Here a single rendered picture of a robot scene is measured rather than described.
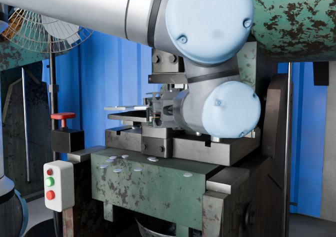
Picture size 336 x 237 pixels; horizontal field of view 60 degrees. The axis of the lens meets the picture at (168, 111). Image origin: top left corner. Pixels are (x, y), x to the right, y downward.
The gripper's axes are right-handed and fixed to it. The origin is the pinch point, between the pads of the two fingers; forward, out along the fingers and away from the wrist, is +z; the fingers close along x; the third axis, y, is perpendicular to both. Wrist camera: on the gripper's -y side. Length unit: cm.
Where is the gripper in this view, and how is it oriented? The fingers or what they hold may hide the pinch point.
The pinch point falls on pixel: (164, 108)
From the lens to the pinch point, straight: 71.1
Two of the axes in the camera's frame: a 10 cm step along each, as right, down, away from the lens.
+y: -9.4, 0.3, -3.4
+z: -3.4, -0.2, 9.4
